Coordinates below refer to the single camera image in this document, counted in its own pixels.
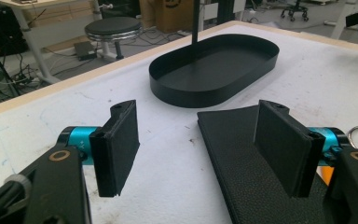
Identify black floor box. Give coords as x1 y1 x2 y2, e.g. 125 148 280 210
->
73 40 98 62

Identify black floor cables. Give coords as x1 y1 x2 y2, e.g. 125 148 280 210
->
130 26 187 48

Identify black office chair base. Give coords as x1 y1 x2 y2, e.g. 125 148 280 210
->
280 0 310 22

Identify black round stool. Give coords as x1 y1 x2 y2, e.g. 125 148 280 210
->
84 16 144 61

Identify brown cardboard box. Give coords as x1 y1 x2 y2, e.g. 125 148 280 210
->
154 0 195 34

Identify orange tag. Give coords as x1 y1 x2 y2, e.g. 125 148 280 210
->
316 165 335 186

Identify black metal post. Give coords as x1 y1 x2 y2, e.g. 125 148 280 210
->
217 0 236 24

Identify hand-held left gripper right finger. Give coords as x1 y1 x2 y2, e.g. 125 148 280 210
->
253 99 326 199

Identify black oval tray with pole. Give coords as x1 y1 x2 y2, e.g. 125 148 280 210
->
148 0 281 109

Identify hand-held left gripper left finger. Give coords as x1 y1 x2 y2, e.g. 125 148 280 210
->
89 99 141 198

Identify white table frame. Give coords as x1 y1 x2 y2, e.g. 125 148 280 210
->
323 0 358 40

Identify white desk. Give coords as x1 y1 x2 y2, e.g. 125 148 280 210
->
0 0 102 85

